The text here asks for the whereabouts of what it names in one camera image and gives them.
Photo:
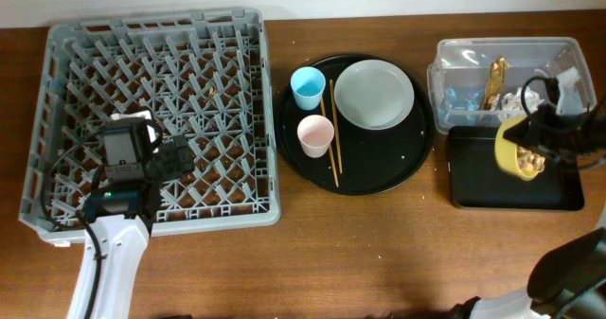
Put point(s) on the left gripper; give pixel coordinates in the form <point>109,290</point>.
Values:
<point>174,165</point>

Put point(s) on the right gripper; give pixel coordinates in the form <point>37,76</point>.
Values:
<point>536,133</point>

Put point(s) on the yellow bowl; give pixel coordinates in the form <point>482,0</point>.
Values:
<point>505,150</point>

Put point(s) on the white tissue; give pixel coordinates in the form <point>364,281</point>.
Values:
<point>513,101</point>

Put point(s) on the brown gold snack wrapper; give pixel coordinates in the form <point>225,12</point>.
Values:
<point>495,83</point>

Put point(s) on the pink plastic cup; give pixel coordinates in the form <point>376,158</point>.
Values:
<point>313,133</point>

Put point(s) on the light blue plastic cup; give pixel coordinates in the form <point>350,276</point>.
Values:
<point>308,85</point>

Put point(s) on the grey round plate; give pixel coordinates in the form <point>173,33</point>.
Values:
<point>374,95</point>

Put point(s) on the food scraps pile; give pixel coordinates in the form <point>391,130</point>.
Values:
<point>529,162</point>

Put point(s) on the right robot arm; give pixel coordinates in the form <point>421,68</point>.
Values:
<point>569,281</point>

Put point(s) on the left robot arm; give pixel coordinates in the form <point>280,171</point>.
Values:
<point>120,210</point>

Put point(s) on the grey plastic dishwasher rack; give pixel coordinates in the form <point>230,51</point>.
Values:
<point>205,76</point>

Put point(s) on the clear plastic waste bin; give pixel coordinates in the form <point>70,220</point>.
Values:
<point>465,64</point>

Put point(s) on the black rectangular tray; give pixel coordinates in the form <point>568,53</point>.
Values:
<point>477,182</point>

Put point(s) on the blue wrapper in bin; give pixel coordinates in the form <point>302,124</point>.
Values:
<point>465,99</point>

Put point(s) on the round black serving tray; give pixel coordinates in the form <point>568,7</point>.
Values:
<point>374,160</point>

